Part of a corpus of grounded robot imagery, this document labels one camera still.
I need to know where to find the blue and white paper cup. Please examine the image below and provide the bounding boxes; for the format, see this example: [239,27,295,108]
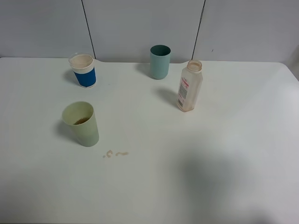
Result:
[68,53,97,88]

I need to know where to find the clear plastic beverage bottle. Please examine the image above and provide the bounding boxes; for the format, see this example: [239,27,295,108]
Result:
[177,60,203,112]

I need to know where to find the light green plastic cup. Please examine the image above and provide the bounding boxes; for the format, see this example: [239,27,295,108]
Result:
[62,101,99,147]

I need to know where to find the teal plastic cup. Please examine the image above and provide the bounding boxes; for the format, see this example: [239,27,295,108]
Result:
[150,45,171,80]

